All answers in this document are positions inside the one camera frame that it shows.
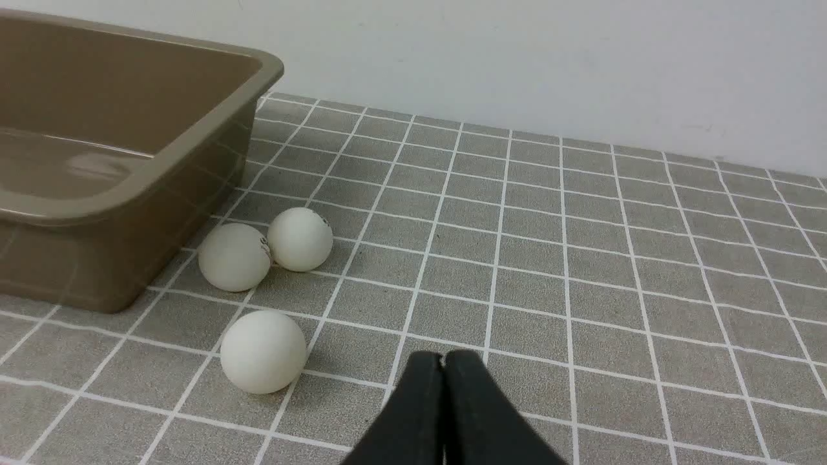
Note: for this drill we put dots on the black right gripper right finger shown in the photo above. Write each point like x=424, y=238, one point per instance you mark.
x=483, y=426

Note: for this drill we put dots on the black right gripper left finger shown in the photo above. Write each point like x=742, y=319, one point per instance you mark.
x=408, y=429

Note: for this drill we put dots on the white ping-pong ball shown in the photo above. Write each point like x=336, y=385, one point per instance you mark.
x=263, y=352
x=234, y=257
x=300, y=239

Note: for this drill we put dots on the grey checked table mat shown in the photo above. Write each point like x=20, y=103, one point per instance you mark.
x=636, y=306

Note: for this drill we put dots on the brown plastic bin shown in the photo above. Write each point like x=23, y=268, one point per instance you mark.
x=117, y=145

